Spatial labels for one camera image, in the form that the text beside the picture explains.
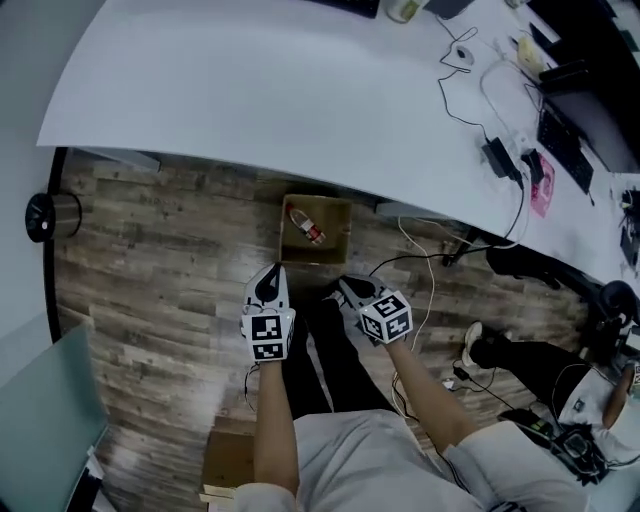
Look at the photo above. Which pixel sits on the black office chair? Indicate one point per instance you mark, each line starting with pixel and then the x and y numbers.
pixel 530 267

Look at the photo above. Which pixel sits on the pink packet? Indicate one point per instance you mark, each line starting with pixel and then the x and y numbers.
pixel 544 190

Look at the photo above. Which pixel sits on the white table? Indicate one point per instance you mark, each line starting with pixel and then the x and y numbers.
pixel 250 90

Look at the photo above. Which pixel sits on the person's right forearm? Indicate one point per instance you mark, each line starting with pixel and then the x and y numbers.
pixel 425 400

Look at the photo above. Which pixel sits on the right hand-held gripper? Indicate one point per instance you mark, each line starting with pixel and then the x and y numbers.
pixel 387 320

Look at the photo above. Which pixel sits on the cream desk device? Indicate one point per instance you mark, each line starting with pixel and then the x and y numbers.
pixel 529 52

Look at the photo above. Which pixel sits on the frosted glass panel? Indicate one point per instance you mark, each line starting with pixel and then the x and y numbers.
pixel 45 410

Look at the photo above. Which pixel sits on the person's white shirt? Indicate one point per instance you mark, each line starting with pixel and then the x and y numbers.
pixel 370 465

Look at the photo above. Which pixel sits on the plastic bottle with red cap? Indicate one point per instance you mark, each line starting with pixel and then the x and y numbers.
pixel 305 225

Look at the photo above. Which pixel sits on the white power strip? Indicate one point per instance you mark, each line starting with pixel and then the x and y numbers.
pixel 517 145

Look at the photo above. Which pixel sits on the black power adapter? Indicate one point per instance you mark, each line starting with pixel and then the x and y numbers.
pixel 533 165
pixel 500 157

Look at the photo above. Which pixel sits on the person's black trousers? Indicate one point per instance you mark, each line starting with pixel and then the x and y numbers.
pixel 345 370

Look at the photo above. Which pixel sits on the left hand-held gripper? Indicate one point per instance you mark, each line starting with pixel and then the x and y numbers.
pixel 267 335

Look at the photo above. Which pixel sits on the person's left forearm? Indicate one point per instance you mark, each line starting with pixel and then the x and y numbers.
pixel 272 425

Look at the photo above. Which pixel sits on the black electronic device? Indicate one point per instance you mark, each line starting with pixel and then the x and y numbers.
pixel 575 445

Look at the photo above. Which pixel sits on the flat cardboard sheet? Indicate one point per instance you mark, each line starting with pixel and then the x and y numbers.
pixel 227 460

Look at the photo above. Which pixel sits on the brown cardboard box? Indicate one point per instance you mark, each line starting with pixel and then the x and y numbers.
pixel 334 220

